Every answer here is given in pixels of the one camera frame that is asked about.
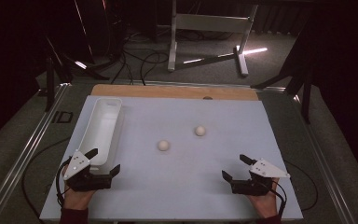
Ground white plastic tray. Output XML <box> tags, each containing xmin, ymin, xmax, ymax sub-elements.
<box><xmin>78</xmin><ymin>96</ymin><xmax>124</xmax><ymax>173</ymax></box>

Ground person's left hand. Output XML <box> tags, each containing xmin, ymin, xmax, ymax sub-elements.
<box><xmin>62</xmin><ymin>166</ymin><xmax>97</xmax><ymax>211</ymax></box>

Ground pale grey table mat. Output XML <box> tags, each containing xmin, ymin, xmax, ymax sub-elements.
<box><xmin>39</xmin><ymin>94</ymin><xmax>304</xmax><ymax>222</ymax></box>

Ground metal floor rail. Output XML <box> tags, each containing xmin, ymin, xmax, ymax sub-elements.
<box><xmin>0</xmin><ymin>82</ymin><xmax>72</xmax><ymax>224</ymax></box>
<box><xmin>292</xmin><ymin>92</ymin><xmax>357</xmax><ymax>224</ymax></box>

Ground black floor cables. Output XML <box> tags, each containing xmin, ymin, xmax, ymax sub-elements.
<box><xmin>110</xmin><ymin>29</ymin><xmax>171</xmax><ymax>87</ymax></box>

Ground person's right hand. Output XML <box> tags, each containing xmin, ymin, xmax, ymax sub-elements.
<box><xmin>248</xmin><ymin>178</ymin><xmax>281</xmax><ymax>220</ymax></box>

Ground white metal stand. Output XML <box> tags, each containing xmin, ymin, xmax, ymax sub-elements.
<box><xmin>167</xmin><ymin>0</ymin><xmax>259</xmax><ymax>77</ymax></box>

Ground black tripod stand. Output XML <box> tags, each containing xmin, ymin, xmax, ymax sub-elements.
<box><xmin>44</xmin><ymin>35</ymin><xmax>110</xmax><ymax>113</ymax></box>
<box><xmin>250</xmin><ymin>29</ymin><xmax>314</xmax><ymax>125</ymax></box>

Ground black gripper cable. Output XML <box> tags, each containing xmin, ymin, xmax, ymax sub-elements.
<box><xmin>271</xmin><ymin>160</ymin><xmax>320</xmax><ymax>219</ymax></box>
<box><xmin>21</xmin><ymin>135</ymin><xmax>73</xmax><ymax>219</ymax></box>

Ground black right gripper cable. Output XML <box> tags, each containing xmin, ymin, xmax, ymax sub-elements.
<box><xmin>271</xmin><ymin>160</ymin><xmax>320</xmax><ymax>219</ymax></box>

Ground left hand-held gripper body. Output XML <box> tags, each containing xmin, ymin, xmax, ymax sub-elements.
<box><xmin>62</xmin><ymin>149</ymin><xmax>113</xmax><ymax>192</ymax></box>

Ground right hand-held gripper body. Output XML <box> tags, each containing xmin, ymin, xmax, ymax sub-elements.
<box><xmin>230</xmin><ymin>158</ymin><xmax>292</xmax><ymax>197</ymax></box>

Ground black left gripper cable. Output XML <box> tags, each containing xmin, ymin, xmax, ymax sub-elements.
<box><xmin>21</xmin><ymin>135</ymin><xmax>73</xmax><ymax>219</ymax></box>

